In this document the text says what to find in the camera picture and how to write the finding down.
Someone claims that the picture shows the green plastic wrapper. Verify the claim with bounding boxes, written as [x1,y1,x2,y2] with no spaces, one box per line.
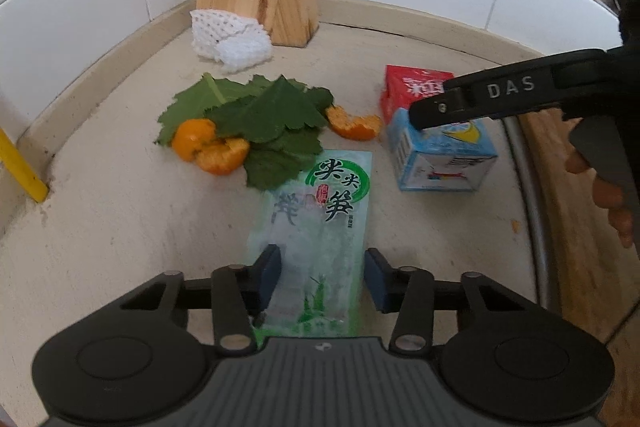
[247,150,372,341]

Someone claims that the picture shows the orange peel piece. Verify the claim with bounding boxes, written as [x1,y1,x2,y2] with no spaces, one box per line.
[326,105,383,141]

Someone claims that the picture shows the serrated green leaves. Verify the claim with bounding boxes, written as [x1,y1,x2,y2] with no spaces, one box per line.
[155,72,334,191]

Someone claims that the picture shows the white foam net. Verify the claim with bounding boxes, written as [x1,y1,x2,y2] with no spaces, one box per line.
[190,9,272,74]

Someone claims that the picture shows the orange peel pieces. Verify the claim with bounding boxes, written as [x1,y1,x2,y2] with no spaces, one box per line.
[170,118,250,176]

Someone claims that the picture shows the yellow vertical pipe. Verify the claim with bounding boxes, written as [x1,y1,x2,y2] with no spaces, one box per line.
[0,129,49,202]

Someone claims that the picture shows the wooden cutting board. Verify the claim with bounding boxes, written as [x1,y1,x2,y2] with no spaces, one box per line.
[520,109,639,426]

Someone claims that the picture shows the red blue small carton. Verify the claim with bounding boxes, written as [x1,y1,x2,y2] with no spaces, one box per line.
[380,65,498,192]

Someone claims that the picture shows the person's right hand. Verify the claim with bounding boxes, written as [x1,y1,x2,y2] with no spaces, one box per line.
[565,150,634,248]

